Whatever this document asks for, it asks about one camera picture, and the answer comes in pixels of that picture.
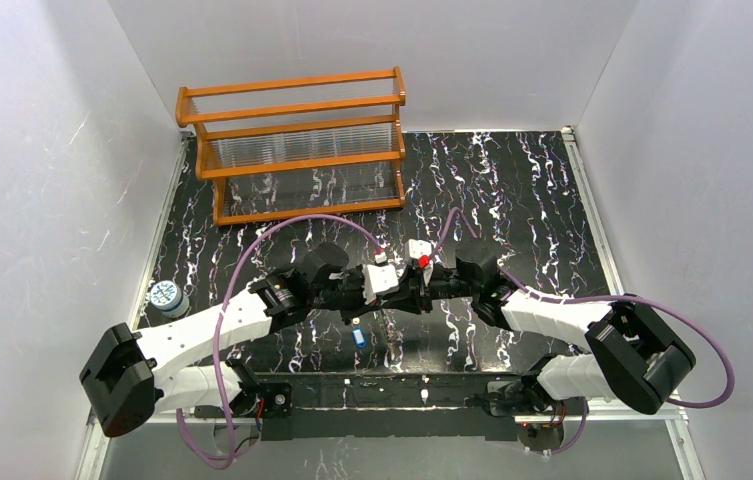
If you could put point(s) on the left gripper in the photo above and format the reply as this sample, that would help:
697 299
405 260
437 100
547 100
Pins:
388 295

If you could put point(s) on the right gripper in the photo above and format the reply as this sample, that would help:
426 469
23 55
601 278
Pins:
425 288

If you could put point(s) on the silver keyring holder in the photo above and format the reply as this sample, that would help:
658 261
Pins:
389 333

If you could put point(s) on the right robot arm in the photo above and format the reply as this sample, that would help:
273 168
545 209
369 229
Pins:
626 350

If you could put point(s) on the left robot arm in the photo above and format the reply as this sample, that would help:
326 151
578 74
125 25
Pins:
132 375

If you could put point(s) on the blue key tag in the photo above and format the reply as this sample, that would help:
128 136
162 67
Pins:
359 338

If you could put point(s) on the orange wooden shelf rack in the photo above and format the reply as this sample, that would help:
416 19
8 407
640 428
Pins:
276 149

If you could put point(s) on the blue white tape roll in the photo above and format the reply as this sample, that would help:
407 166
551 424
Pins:
169 299

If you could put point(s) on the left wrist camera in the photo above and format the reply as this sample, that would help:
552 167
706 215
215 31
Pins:
381 281

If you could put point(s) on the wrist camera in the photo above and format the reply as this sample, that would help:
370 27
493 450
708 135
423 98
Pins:
418 254
381 281

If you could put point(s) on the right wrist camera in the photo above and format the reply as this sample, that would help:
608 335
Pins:
418 254

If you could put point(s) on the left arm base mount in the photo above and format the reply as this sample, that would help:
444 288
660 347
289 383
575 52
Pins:
262 399

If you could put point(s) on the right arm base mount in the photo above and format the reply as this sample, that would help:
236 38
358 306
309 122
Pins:
518 398

